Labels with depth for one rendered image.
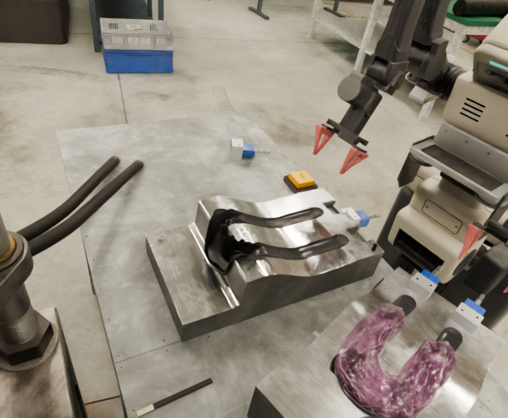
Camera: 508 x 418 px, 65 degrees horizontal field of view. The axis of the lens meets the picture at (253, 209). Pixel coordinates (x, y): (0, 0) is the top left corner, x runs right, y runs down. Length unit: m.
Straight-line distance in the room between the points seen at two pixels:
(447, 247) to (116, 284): 0.90
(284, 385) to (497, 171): 0.75
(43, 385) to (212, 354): 0.30
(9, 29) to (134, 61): 1.26
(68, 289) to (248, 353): 1.30
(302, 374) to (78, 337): 1.28
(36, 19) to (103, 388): 3.64
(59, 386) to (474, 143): 1.06
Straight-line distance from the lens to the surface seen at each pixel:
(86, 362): 1.79
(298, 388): 0.71
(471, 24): 3.87
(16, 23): 4.65
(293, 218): 1.02
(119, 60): 3.97
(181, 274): 0.88
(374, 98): 1.02
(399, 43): 1.00
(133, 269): 0.97
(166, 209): 1.12
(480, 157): 1.17
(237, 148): 1.31
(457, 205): 1.28
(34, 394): 0.86
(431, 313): 0.98
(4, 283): 0.69
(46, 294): 2.02
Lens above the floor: 1.53
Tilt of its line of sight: 39 degrees down
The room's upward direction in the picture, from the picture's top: 10 degrees clockwise
